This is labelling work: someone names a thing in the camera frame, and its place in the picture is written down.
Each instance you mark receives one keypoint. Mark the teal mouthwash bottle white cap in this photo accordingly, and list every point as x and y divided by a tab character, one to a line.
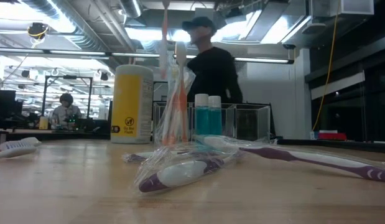
201	121
215	121

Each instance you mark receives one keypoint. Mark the yellow white wipes canister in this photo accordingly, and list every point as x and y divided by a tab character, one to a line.
130	105

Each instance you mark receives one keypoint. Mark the purple white toothbrush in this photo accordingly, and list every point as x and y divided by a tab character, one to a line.
179	174
133	157
15	147
304	158

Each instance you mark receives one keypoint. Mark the clear acrylic organizer box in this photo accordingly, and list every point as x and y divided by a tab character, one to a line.
235	107

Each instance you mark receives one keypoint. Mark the standing person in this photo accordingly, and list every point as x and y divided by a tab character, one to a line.
214	71

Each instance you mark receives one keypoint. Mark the long ceiling light bar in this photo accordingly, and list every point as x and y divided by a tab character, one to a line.
257	59

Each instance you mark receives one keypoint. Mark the seated person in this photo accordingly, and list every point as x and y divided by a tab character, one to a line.
66	110

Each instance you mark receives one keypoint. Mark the red flat box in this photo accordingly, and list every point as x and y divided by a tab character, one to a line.
332	136

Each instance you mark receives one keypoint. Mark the small yellow cup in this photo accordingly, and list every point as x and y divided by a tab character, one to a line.
43	124

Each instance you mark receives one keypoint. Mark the white ceiling air unit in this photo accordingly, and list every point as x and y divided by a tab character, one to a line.
341	6

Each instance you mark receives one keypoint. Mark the black computer monitor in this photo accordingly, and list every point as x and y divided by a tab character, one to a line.
4	105

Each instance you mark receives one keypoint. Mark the round silver ceiling duct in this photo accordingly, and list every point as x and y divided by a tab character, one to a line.
131	7

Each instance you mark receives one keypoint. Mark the black aluminium table frame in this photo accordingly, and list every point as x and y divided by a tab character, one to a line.
319	143

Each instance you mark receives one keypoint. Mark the black gantry frame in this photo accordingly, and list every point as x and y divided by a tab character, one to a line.
44	93

